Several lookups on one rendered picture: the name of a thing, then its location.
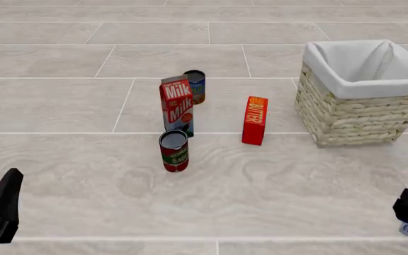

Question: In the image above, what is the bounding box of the woven wicker basket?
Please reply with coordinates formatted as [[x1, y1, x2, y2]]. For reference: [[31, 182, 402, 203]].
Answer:
[[294, 39, 408, 147]]

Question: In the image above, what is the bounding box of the white cloth basket liner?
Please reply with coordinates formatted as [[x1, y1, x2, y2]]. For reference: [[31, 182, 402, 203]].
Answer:
[[302, 39, 408, 100]]

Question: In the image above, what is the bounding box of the red green tomato sauce can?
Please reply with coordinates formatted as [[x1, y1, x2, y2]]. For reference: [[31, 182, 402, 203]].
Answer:
[[159, 129, 191, 173]]

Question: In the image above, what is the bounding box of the red white milk carton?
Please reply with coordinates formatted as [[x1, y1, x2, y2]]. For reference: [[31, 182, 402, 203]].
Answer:
[[159, 74, 195, 138]]

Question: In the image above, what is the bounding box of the blue soup can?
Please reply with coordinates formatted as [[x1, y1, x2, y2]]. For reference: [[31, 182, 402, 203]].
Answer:
[[183, 69, 207, 106]]

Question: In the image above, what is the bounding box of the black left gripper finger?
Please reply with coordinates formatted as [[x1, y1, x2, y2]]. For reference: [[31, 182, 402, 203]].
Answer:
[[0, 167, 25, 222]]

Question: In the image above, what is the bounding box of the red butter box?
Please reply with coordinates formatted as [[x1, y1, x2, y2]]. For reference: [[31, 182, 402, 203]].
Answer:
[[241, 96, 269, 147]]

